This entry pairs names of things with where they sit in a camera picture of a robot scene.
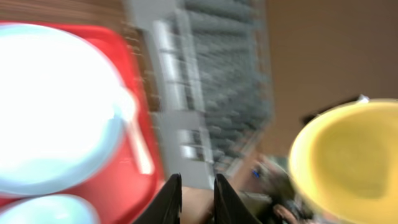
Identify white plastic spoon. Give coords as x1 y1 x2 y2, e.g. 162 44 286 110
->
115 87 155 175

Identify light blue plate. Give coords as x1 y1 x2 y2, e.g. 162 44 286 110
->
1 23 123 197

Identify yellow plastic cup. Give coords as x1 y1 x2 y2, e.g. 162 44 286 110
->
289 99 397 223

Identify red plastic tray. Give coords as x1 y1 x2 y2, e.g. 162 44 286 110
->
1 22 159 223

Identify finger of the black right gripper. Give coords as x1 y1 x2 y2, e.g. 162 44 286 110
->
301 94 369 124

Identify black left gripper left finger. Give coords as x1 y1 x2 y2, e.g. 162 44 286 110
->
133 174 182 224

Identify light blue bowl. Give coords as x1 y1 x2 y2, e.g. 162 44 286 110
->
1 194 101 224

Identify grey dishwasher rack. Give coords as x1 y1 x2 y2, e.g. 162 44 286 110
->
125 0 273 189

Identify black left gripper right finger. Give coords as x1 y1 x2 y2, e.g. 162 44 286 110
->
214 174 261 224

